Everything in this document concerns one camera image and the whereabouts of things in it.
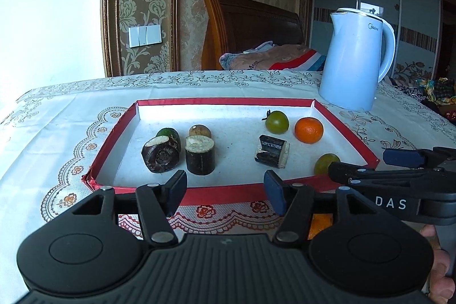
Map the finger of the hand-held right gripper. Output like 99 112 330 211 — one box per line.
383 147 456 169
328 162 442 186

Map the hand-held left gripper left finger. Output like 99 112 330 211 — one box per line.
72 169 188 248

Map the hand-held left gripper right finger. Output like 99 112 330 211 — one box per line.
263 170 388 244

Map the dark water chestnut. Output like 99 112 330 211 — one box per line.
141 135 180 174

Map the dark sugarcane piece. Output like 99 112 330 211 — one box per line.
254 135 290 169
185 136 216 176

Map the tan longan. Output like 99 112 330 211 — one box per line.
189 125 212 140

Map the large orange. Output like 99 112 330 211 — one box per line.
307 214 335 240

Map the green tomato with stem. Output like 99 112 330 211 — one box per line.
262 110 289 134

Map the red shallow cardboard tray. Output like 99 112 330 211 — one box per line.
82 98 380 215

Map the person's right hand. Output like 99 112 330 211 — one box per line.
420 226 451 304

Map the green cucumber chunk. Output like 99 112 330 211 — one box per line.
157 128 182 152

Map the small orange tangerine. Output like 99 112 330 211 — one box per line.
294 117 324 144

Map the colourful patterned cloth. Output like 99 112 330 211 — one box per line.
420 78 456 119

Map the light blue electric kettle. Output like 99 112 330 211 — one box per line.
318 8 397 111

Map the pink striped blanket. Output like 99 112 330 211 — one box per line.
218 40 326 71

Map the white embroidered tablecloth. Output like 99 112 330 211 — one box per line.
0 70 456 255

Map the floral sliding door wardrobe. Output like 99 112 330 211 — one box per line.
308 0 444 84

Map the wooden bed headboard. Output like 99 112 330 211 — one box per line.
200 0 305 70

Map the white wall light switch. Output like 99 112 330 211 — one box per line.
128 24 162 48

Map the wooden wall panel frame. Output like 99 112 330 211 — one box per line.
101 0 180 77

